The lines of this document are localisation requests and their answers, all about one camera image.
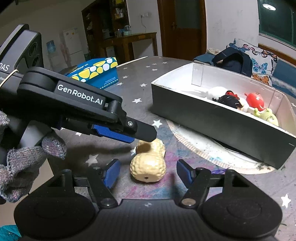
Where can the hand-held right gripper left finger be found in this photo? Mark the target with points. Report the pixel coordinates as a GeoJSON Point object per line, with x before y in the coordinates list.
{"type": "Point", "coordinates": [112, 173]}

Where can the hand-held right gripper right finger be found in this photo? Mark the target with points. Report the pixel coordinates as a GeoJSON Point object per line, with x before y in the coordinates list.
{"type": "Point", "coordinates": [184, 173]}

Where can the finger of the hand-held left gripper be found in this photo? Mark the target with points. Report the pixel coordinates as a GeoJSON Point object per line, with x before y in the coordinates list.
{"type": "Point", "coordinates": [111, 133]}
{"type": "Point", "coordinates": [143, 133]}

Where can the cream peanut toy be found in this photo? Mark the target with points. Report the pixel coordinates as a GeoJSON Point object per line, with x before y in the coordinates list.
{"type": "Point", "coordinates": [148, 166]}

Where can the grey cardboard box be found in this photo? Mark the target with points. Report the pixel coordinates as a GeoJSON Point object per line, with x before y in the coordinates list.
{"type": "Point", "coordinates": [208, 120]}

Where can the white plush toy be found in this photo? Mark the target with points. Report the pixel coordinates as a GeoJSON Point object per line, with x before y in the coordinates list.
{"type": "Point", "coordinates": [217, 92]}

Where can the black and red toy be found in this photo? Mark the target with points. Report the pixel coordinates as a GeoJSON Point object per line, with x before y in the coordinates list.
{"type": "Point", "coordinates": [227, 99]}

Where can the green toy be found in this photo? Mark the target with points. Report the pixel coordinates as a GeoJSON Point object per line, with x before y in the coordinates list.
{"type": "Point", "coordinates": [268, 117]}

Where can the red octopus toy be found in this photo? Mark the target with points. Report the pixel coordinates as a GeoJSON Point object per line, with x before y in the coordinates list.
{"type": "Point", "coordinates": [254, 99]}

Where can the person's left hand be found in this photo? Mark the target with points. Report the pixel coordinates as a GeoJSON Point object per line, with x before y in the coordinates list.
{"type": "Point", "coordinates": [23, 166]}

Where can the round white placemat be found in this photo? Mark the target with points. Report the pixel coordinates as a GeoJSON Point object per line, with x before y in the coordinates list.
{"type": "Point", "coordinates": [196, 143]}

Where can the blue pebble-print tissue box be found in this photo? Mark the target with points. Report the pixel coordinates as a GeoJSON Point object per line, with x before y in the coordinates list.
{"type": "Point", "coordinates": [101, 69]}

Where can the water dispenser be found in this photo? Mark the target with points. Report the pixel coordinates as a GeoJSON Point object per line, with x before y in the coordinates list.
{"type": "Point", "coordinates": [51, 47]}

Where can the white fridge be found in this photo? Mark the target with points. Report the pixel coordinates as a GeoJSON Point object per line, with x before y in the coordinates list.
{"type": "Point", "coordinates": [72, 44]}

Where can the dark wooden shelf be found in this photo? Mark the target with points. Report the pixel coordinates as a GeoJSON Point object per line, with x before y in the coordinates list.
{"type": "Point", "coordinates": [92, 27]}

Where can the metal cup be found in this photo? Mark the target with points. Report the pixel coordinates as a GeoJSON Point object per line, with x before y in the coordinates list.
{"type": "Point", "coordinates": [118, 33]}

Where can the glass jar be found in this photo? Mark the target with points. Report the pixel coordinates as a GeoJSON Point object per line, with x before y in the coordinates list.
{"type": "Point", "coordinates": [127, 30]}

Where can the wooden desk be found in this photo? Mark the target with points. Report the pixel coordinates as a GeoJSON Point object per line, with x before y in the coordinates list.
{"type": "Point", "coordinates": [138, 37]}

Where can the beige cloth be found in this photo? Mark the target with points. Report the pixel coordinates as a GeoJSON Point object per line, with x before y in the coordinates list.
{"type": "Point", "coordinates": [214, 51]}

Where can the brown wooden door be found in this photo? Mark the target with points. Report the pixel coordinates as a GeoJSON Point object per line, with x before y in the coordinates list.
{"type": "Point", "coordinates": [182, 30]}

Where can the teal cloth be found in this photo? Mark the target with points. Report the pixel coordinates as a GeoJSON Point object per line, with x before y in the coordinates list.
{"type": "Point", "coordinates": [9, 233]}

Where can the dark blue backpack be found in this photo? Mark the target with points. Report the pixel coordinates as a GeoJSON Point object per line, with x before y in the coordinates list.
{"type": "Point", "coordinates": [240, 62]}

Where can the butterfly print pillow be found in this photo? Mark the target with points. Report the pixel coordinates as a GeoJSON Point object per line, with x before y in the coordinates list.
{"type": "Point", "coordinates": [261, 55]}

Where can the blue sofa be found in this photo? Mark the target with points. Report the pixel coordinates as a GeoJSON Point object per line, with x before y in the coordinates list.
{"type": "Point", "coordinates": [283, 69]}

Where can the green framed window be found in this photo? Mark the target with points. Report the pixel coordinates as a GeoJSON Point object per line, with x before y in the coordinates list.
{"type": "Point", "coordinates": [277, 25]}

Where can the wall socket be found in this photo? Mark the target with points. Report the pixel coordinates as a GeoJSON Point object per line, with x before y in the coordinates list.
{"type": "Point", "coordinates": [143, 15]}

